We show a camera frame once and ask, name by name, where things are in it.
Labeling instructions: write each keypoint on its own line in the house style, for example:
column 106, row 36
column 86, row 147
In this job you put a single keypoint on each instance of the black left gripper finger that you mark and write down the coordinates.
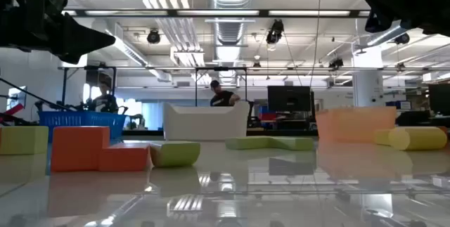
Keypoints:
column 82, row 42

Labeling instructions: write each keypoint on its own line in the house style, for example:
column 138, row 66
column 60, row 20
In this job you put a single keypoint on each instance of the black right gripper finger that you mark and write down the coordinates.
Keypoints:
column 386, row 5

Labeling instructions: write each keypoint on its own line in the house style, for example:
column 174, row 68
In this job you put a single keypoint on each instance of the tall orange block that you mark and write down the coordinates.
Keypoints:
column 77, row 148

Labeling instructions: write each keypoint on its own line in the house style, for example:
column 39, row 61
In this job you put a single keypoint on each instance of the green cube block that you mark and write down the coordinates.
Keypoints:
column 22, row 141

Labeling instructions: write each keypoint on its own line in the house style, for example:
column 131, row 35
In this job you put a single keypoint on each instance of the low orange block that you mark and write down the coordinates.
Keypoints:
column 123, row 158

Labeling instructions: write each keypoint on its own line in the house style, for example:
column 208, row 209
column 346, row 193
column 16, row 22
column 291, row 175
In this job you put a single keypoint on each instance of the yellow cylinder block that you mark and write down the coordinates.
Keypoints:
column 422, row 138

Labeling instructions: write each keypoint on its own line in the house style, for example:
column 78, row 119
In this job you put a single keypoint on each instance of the green half-round block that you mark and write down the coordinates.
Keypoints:
column 175, row 155

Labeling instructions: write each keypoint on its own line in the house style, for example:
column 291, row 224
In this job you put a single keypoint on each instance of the black ceiling spotlight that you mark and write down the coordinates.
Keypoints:
column 402, row 39
column 275, row 32
column 153, row 37
column 336, row 63

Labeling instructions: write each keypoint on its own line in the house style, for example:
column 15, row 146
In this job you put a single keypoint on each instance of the person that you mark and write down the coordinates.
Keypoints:
column 223, row 98
column 104, row 102

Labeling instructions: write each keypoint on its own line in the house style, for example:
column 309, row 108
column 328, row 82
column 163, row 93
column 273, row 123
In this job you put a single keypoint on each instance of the lit computer monitor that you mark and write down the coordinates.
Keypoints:
column 17, row 97

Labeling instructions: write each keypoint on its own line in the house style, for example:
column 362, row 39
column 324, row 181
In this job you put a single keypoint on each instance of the blue plastic basket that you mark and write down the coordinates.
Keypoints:
column 81, row 118

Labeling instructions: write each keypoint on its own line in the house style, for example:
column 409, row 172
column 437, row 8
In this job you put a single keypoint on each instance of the white round column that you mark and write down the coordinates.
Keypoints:
column 367, row 86

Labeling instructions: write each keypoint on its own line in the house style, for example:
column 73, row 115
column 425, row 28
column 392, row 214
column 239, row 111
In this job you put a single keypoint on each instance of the red bar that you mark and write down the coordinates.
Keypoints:
column 14, row 110

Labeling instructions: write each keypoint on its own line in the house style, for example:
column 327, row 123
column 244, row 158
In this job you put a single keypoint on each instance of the black computer monitor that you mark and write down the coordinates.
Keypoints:
column 439, row 98
column 289, row 98

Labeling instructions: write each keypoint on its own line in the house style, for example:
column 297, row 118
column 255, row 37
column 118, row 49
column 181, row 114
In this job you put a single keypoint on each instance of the orange plastic bin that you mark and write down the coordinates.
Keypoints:
column 351, row 123

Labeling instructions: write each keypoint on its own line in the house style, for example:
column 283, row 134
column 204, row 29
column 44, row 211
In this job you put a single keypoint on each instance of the black overhead light bar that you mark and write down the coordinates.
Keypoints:
column 263, row 13

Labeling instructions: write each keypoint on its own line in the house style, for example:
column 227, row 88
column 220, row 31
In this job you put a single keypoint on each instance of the white plastic bin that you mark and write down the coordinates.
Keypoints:
column 205, row 123

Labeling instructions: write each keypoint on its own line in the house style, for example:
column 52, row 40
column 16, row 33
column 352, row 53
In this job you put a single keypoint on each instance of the black metal frame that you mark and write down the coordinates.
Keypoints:
column 64, row 86
column 221, row 69

